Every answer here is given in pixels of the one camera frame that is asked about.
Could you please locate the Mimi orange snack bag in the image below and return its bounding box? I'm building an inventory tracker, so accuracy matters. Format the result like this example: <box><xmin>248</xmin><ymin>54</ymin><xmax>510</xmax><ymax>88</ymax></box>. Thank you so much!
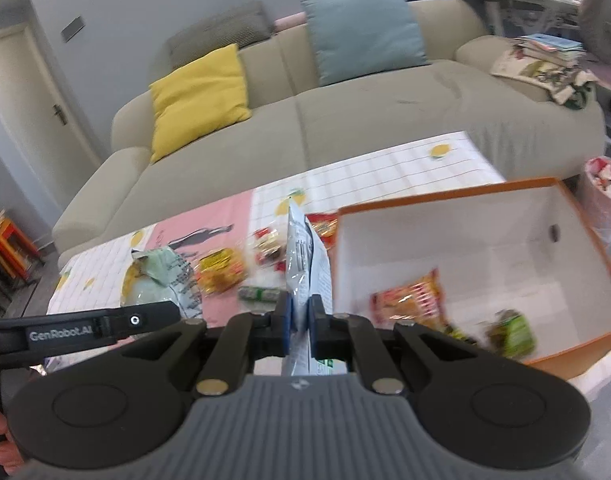
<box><xmin>369</xmin><ymin>268</ymin><xmax>449</xmax><ymax>332</ymax></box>

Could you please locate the white yellow chips bag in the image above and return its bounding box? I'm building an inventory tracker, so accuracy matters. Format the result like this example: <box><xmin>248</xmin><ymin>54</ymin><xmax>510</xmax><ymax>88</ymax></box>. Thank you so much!
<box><xmin>120</xmin><ymin>246</ymin><xmax>202</xmax><ymax>318</ymax></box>

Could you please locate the green nut snack bag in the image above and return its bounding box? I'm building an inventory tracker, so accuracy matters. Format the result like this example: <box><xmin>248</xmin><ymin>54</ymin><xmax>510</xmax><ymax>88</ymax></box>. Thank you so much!
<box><xmin>482</xmin><ymin>309</ymin><xmax>537</xmax><ymax>360</ymax></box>

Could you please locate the person's left hand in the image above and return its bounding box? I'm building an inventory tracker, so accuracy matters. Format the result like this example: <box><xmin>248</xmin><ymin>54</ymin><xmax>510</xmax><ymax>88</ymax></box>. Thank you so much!
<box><xmin>0</xmin><ymin>401</ymin><xmax>27</xmax><ymax>476</ymax></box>

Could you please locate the green sausage stick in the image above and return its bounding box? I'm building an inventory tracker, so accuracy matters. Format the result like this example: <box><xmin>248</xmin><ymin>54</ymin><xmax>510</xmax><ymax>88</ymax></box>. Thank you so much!
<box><xmin>237</xmin><ymin>285</ymin><xmax>283</xmax><ymax>304</ymax></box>

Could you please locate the yellow round cracker pack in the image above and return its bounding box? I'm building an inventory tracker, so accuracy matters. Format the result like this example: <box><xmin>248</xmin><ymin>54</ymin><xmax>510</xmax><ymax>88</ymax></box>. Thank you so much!
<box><xmin>193</xmin><ymin>247</ymin><xmax>248</xmax><ymax>295</ymax></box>

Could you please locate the pink white lemon tablecloth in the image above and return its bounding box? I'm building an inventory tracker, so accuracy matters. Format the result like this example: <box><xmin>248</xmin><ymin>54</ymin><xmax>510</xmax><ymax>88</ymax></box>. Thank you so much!
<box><xmin>30</xmin><ymin>130</ymin><xmax>611</xmax><ymax>401</ymax></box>

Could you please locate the red yellow stool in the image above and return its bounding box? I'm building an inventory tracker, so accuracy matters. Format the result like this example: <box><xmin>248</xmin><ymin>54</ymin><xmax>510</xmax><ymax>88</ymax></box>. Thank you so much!
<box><xmin>0</xmin><ymin>210</ymin><xmax>44</xmax><ymax>284</ymax></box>

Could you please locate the small clear red snack pack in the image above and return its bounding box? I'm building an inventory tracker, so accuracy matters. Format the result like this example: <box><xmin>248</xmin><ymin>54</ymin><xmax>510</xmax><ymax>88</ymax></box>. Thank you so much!
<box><xmin>252</xmin><ymin>226</ymin><xmax>286</xmax><ymax>266</ymax></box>

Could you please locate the red cartoon snack bag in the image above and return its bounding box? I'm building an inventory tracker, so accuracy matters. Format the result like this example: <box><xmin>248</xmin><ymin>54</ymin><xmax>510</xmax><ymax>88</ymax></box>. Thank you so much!
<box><xmin>307</xmin><ymin>212</ymin><xmax>338</xmax><ymax>250</ymax></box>

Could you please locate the orange cardboard box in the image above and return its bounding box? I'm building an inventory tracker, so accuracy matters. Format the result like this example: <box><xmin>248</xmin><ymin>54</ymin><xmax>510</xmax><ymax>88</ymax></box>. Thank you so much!
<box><xmin>333</xmin><ymin>178</ymin><xmax>611</xmax><ymax>379</ymax></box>

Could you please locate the beige fabric sofa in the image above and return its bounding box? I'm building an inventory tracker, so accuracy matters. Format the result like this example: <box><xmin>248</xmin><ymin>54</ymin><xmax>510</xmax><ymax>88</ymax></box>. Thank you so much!
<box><xmin>53</xmin><ymin>0</ymin><xmax>605</xmax><ymax>262</ymax></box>

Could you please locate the yellow cushion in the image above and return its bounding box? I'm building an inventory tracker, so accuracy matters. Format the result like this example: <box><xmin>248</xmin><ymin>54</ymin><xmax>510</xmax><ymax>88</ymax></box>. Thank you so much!
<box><xmin>149</xmin><ymin>44</ymin><xmax>251</xmax><ymax>162</ymax></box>

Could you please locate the white door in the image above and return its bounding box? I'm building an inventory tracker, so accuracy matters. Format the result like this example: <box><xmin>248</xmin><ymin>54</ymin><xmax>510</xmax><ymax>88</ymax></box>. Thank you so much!
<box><xmin>0</xmin><ymin>24</ymin><xmax>98</xmax><ymax>188</ymax></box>

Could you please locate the teal cushion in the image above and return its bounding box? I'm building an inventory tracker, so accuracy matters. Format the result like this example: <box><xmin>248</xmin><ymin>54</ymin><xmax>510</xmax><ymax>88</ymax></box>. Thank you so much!
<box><xmin>301</xmin><ymin>0</ymin><xmax>428</xmax><ymax>86</ymax></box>

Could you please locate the pink trash bin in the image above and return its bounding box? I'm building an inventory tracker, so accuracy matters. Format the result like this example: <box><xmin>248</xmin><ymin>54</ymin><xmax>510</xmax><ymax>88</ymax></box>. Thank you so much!
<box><xmin>579</xmin><ymin>156</ymin><xmax>611</xmax><ymax>245</ymax></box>

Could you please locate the grey knitted cushion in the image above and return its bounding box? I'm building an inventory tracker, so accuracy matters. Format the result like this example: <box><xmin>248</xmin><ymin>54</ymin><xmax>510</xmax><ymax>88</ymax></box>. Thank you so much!
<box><xmin>167</xmin><ymin>1</ymin><xmax>274</xmax><ymax>70</ymax></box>

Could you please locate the pink bolster pillow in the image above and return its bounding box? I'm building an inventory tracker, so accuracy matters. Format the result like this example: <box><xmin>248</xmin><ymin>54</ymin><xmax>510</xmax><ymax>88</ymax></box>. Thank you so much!
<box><xmin>274</xmin><ymin>12</ymin><xmax>307</xmax><ymax>34</ymax></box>

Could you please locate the floral tote bag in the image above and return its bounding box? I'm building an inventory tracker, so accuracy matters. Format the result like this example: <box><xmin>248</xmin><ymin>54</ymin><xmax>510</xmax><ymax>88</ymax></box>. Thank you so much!
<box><xmin>490</xmin><ymin>47</ymin><xmax>597</xmax><ymax>110</ymax></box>

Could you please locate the book stack on sofa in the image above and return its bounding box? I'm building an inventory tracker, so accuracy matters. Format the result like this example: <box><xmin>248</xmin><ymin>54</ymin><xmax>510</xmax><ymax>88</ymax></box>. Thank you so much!
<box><xmin>513</xmin><ymin>34</ymin><xmax>586</xmax><ymax>68</ymax></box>

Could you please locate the grey desk chair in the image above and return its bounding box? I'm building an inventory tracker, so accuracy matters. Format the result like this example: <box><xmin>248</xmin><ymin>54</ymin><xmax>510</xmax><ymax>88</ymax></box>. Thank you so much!
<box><xmin>578</xmin><ymin>0</ymin><xmax>611</xmax><ymax>96</ymax></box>

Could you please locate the grey wall switch plate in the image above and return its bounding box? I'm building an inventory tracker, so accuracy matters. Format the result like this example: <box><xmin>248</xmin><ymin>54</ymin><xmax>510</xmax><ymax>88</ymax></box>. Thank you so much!
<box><xmin>60</xmin><ymin>16</ymin><xmax>85</xmax><ymax>44</ymax></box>

